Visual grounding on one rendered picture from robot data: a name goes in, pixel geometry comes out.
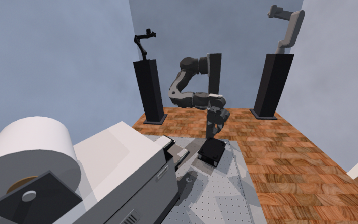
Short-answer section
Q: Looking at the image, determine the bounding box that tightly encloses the white material roll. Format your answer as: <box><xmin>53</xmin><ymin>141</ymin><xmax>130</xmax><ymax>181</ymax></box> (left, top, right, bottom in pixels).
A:
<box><xmin>0</xmin><ymin>116</ymin><xmax>81</xmax><ymax>198</ymax></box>

